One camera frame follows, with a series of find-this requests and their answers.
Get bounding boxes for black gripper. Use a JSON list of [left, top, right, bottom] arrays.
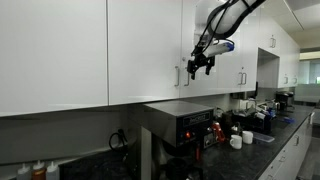
[[187, 52, 216, 81]]

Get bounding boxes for white wall cabinet door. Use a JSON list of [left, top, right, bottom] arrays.
[[180, 0, 222, 99], [242, 9, 259, 93], [0, 0, 109, 118], [218, 19, 245, 95], [106, 0, 183, 107]]

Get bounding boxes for white countertop box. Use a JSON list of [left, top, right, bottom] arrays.
[[238, 98, 258, 112]]

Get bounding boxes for stainless steel coffee brewer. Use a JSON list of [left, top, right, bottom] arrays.
[[133, 99, 216, 180]]

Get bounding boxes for small metal pitcher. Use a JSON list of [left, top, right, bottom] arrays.
[[230, 121, 243, 135]]

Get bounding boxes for small grey dial box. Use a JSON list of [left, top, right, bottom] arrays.
[[203, 131, 219, 149]]

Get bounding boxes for black countertop organiser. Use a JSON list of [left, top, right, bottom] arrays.
[[231, 108, 274, 135]]

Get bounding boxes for white mug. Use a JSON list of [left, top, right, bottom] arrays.
[[229, 134, 244, 151], [241, 130, 255, 145]]

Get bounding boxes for black coffee maker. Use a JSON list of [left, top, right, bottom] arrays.
[[274, 90, 296, 112]]

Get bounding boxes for clear plastic container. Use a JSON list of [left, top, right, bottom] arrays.
[[252, 131, 276, 144]]

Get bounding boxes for small blue object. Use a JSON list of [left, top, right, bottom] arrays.
[[282, 116, 296, 125]]

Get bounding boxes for glass partition window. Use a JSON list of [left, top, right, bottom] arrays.
[[298, 59, 320, 104]]

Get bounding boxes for white base cabinets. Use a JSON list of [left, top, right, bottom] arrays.
[[257, 112, 316, 180]]

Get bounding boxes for clear squeeze bottle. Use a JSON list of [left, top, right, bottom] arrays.
[[16, 162, 32, 180], [45, 161, 61, 180]]

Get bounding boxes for orange squeeze bottle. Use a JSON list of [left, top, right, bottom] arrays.
[[31, 160, 47, 180]]

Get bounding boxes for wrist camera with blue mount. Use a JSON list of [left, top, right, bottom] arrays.
[[201, 40, 236, 58]]

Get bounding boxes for red handled coffee decanter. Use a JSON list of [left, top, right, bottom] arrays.
[[210, 121, 228, 144]]

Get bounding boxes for white high wall cabinet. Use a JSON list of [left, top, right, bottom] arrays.
[[257, 6, 282, 58]]

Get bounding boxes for black coiled power cable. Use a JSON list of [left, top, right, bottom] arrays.
[[108, 128, 130, 152]]

